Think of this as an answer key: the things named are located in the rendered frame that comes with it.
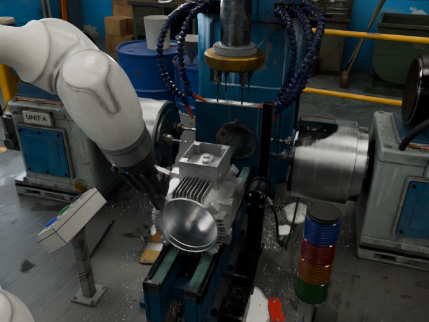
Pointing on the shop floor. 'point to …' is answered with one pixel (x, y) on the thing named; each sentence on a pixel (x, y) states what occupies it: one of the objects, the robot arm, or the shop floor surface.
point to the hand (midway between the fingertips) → (157, 198)
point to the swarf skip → (396, 52)
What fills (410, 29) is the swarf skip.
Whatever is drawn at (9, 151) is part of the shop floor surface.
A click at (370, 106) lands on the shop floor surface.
